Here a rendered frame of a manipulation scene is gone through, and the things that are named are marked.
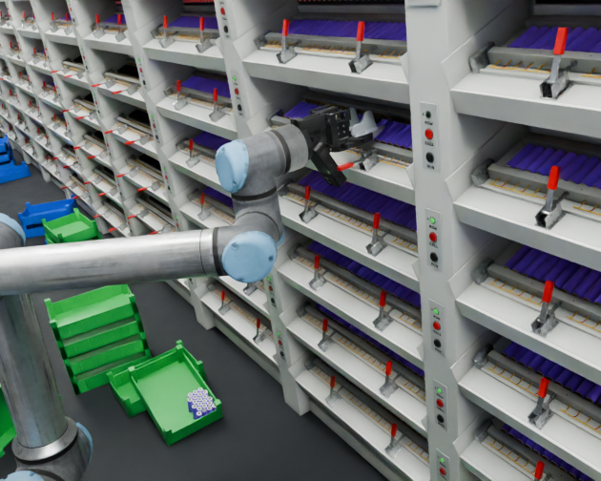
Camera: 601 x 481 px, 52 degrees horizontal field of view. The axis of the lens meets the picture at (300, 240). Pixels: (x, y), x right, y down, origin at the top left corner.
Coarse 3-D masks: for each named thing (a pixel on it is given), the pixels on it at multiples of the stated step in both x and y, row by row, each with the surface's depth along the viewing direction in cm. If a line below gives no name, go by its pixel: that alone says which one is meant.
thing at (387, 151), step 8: (272, 120) 162; (280, 120) 159; (288, 120) 157; (272, 128) 161; (368, 144) 132; (376, 144) 130; (384, 144) 129; (352, 152) 135; (384, 152) 128; (392, 152) 125; (400, 152) 124; (408, 152) 123; (400, 160) 124; (408, 160) 123
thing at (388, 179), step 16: (288, 96) 166; (352, 96) 151; (272, 112) 164; (256, 128) 163; (336, 160) 137; (352, 160) 134; (384, 160) 129; (352, 176) 133; (368, 176) 128; (384, 176) 125; (400, 176) 122; (384, 192) 127; (400, 192) 122
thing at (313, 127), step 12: (336, 108) 128; (300, 120) 121; (312, 120) 122; (324, 120) 124; (336, 120) 125; (348, 120) 127; (312, 132) 124; (324, 132) 125; (336, 132) 124; (348, 132) 127; (312, 144) 124; (324, 144) 126; (336, 144) 126
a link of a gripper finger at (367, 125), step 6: (366, 114) 128; (372, 114) 129; (366, 120) 129; (372, 120) 129; (354, 126) 128; (360, 126) 128; (366, 126) 129; (372, 126) 130; (378, 126) 132; (384, 126) 133; (354, 132) 128; (360, 132) 129; (366, 132) 129; (372, 132) 129; (378, 132) 130
